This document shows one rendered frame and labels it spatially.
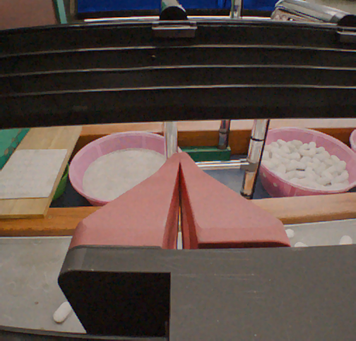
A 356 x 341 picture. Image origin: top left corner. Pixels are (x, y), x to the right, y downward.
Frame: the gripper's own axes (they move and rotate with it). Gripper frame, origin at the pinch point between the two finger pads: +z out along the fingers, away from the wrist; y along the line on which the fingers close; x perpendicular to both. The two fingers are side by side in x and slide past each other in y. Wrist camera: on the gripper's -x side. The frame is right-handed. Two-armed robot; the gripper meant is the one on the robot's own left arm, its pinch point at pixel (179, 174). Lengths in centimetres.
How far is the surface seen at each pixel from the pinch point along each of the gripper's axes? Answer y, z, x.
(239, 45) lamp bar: -4.6, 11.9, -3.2
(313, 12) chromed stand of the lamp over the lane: -13.2, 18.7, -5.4
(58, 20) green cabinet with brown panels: 47, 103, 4
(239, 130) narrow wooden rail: -17, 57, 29
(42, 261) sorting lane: 23.9, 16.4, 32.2
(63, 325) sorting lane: 16.8, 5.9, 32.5
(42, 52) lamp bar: 10.4, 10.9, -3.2
